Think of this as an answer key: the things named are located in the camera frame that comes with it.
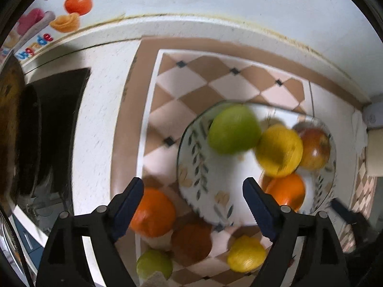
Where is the yellow lemon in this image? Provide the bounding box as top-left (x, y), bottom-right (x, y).
top-left (226, 235), bottom-right (267, 273)
top-left (254, 124), bottom-right (303, 177)

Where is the small green apple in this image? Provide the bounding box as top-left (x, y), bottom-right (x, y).
top-left (136, 249), bottom-right (173, 280)

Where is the bright orange tangerine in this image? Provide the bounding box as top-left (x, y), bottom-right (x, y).
top-left (129, 187), bottom-right (177, 238)

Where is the dark orange fruit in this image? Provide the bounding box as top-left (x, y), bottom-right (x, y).
top-left (171, 222), bottom-right (212, 267)

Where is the cream utensil holder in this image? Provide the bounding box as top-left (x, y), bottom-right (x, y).
top-left (366, 128), bottom-right (383, 177)

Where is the orange on plate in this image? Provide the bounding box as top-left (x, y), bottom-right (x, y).
top-left (261, 173), bottom-right (306, 212)

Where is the brownish red apple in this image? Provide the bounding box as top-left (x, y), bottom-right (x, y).
top-left (294, 127), bottom-right (331, 171)

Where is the white crumpled tissue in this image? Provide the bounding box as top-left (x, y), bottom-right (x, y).
top-left (352, 110), bottom-right (368, 156)

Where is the yellow lemon on plate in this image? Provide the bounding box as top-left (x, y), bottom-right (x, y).
top-left (254, 124), bottom-right (303, 177)

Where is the silver spray can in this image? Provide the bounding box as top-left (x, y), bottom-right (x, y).
top-left (362, 93), bottom-right (383, 130)

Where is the oval floral ceramic plate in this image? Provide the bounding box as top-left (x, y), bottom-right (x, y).
top-left (177, 101), bottom-right (336, 228)

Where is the black induction cooktop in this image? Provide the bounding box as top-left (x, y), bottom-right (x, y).
top-left (16, 68), bottom-right (91, 209)

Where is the dark frying pan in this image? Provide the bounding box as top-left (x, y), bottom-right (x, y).
top-left (1, 54), bottom-right (41, 215)

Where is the checkered counter mat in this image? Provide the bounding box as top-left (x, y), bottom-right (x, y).
top-left (110, 37), bottom-right (379, 287)

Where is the colourful wall sticker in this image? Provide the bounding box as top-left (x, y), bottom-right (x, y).
top-left (1, 0), bottom-right (94, 61)

